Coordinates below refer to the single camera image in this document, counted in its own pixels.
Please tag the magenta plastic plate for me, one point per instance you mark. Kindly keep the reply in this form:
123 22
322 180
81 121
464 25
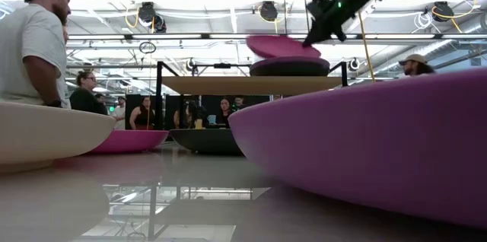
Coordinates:
279 47
131 141

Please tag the dark grey plastic plate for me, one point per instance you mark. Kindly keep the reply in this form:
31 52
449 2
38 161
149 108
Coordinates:
203 141
289 69

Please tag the purple plastic plate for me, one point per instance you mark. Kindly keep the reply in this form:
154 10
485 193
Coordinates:
361 139

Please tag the beige plastic plate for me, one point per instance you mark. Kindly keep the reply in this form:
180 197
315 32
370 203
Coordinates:
45 131

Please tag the person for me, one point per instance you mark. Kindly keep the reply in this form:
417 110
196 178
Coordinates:
119 114
85 101
194 112
224 114
239 102
142 116
30 36
414 66

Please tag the blue cup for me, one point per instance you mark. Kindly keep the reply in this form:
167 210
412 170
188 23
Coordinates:
212 119

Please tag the long ceiling light bar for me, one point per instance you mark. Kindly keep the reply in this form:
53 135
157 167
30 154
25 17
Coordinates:
171 36

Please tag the yellow cup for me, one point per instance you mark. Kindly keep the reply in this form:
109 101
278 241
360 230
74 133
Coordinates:
198 124

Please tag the black partition panel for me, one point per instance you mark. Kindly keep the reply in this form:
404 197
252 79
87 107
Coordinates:
171 110

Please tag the wooden shelf with black frame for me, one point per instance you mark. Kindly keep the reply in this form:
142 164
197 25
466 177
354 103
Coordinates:
251 85

